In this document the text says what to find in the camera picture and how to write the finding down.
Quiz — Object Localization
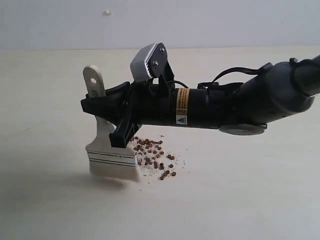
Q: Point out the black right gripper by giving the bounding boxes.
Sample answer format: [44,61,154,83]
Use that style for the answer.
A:
[80,73,176,148]

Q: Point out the wooden paint brush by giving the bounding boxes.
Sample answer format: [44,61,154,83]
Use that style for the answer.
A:
[80,65,140,182]

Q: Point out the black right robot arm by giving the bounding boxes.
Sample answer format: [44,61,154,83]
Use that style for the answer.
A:
[81,57,320,148]

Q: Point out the pile of crumbs and pellets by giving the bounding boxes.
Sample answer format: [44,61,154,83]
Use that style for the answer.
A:
[127,136,194,194]

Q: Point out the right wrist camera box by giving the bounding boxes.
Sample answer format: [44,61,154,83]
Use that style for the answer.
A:
[129,42,168,83]

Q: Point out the small white wall fixture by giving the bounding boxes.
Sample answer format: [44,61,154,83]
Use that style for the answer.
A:
[102,9,112,16]

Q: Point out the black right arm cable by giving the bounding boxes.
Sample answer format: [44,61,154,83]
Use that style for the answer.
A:
[144,57,320,96]

